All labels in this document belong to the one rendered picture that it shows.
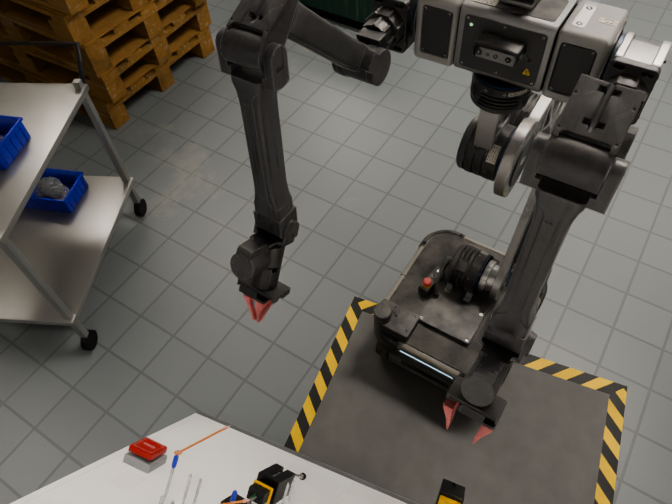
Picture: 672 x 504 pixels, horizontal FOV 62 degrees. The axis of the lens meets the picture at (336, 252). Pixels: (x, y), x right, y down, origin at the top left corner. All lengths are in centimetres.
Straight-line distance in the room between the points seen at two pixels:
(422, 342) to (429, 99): 176
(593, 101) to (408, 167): 234
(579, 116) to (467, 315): 154
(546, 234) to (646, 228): 226
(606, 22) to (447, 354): 130
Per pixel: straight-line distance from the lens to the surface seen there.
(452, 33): 127
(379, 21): 126
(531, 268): 84
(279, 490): 100
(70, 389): 262
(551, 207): 75
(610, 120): 73
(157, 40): 364
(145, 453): 111
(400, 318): 213
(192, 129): 344
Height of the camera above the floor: 213
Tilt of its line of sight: 53 degrees down
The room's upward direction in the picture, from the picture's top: 5 degrees counter-clockwise
